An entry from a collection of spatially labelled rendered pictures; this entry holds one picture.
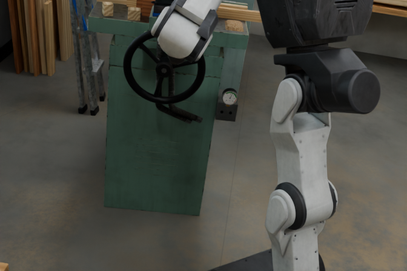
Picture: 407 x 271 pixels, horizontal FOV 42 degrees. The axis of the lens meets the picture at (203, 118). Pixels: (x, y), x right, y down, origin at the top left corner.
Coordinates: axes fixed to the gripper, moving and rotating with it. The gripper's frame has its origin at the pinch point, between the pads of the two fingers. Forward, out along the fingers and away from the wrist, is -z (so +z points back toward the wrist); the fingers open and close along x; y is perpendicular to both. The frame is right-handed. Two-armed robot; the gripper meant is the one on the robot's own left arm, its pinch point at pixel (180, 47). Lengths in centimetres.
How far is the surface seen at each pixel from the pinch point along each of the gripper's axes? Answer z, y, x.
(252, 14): -35.0, -22.3, 26.0
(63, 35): -186, 82, 6
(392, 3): -197, -130, 103
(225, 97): -29.8, -21.7, -9.0
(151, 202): -66, -8, -63
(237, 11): -34.9, -16.2, 25.0
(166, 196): -64, -14, -58
